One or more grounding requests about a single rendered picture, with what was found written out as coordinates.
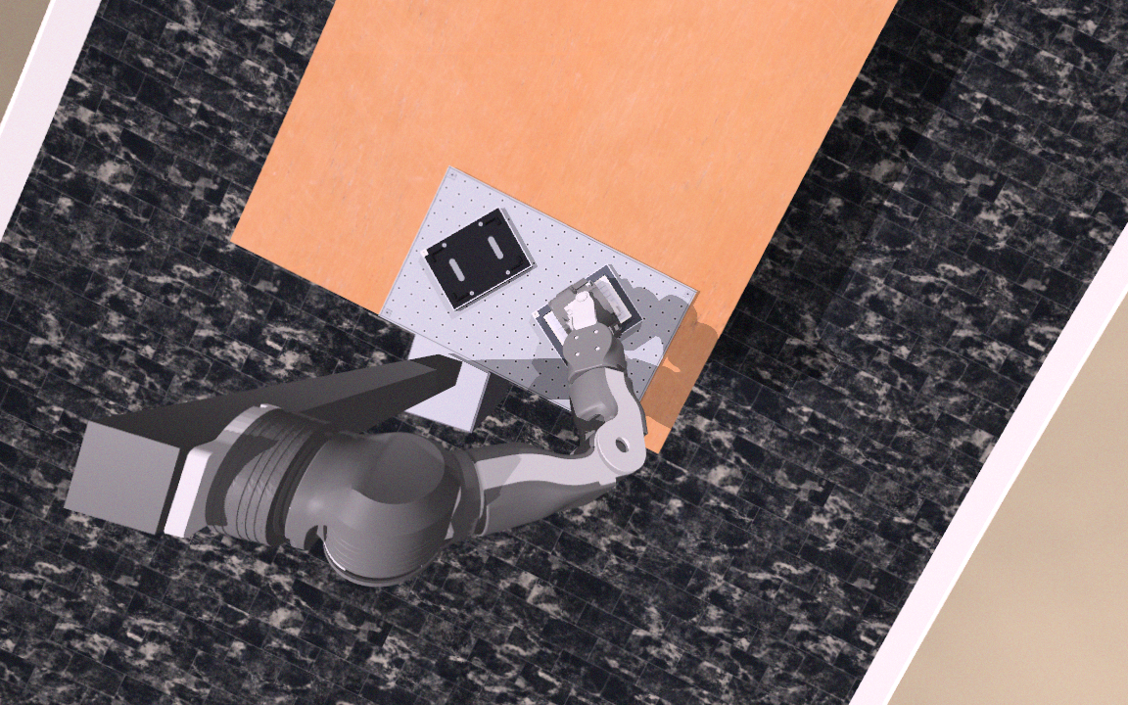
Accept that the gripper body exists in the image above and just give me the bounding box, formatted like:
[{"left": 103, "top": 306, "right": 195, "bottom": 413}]
[{"left": 548, "top": 281, "right": 622, "bottom": 335}]

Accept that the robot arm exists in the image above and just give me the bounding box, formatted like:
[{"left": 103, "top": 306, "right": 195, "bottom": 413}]
[{"left": 164, "top": 287, "right": 647, "bottom": 587}]

